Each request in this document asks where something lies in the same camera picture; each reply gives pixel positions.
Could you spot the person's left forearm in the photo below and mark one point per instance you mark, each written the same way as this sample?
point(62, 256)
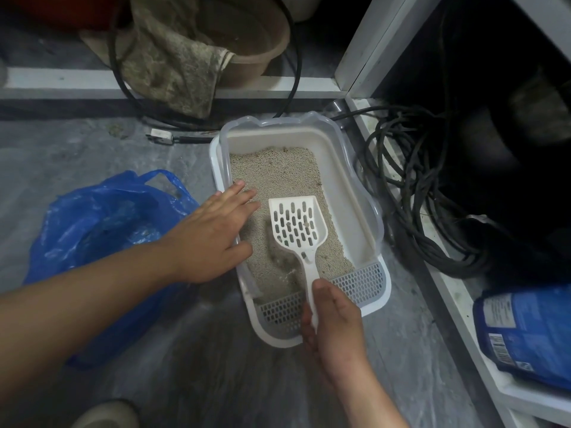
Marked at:
point(80, 311)

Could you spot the beige rounded object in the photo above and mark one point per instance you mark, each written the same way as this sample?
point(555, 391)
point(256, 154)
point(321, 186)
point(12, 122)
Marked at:
point(107, 414)

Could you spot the white cabinet frame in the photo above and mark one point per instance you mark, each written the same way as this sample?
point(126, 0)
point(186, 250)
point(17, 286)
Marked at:
point(383, 35)

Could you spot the person's right forearm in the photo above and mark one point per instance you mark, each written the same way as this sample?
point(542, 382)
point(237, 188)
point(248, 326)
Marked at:
point(370, 401)

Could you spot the brown plastic basin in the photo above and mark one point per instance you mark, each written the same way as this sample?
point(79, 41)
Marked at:
point(254, 40)

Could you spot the person's left thumb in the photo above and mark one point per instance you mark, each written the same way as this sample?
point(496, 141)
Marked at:
point(236, 253)

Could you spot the white slotted litter scoop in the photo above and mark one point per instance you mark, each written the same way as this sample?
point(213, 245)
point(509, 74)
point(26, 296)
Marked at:
point(294, 222)

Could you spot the dirty beige cloth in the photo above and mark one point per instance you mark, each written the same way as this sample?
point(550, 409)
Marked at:
point(169, 62)

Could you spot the blue plastic bag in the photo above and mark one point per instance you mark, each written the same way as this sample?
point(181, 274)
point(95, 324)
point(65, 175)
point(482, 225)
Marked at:
point(93, 227)

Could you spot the person's left little finger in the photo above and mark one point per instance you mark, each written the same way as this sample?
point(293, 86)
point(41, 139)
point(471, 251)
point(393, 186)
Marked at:
point(229, 189)

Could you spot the person's right hand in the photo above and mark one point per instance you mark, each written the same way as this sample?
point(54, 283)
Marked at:
point(337, 334)

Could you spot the blue litter package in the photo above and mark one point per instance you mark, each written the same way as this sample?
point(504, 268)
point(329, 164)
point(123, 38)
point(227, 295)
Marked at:
point(531, 334)

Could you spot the beige cat litter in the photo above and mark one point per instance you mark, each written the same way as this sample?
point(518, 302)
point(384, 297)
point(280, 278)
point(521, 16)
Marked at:
point(279, 173)

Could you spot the person's left hand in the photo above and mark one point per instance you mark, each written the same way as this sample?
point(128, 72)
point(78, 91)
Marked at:
point(203, 236)

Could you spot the person's right thumb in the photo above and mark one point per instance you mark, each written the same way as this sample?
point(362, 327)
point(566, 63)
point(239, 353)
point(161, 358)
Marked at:
point(325, 293)

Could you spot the white plastic litter box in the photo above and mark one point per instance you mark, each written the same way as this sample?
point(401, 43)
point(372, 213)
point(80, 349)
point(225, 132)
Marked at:
point(343, 164)

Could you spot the dark round drum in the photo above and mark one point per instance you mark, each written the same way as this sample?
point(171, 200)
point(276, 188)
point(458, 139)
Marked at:
point(504, 142)

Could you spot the grey pipe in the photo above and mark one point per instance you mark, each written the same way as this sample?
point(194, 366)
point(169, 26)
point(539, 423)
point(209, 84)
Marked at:
point(340, 112)

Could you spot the white power plug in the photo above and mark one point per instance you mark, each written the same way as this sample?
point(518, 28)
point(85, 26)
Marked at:
point(161, 136)

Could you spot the red plastic tub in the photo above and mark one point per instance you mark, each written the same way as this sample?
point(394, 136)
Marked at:
point(58, 11)

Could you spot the person's left middle finger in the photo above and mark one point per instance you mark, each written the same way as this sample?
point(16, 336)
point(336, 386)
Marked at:
point(247, 210)

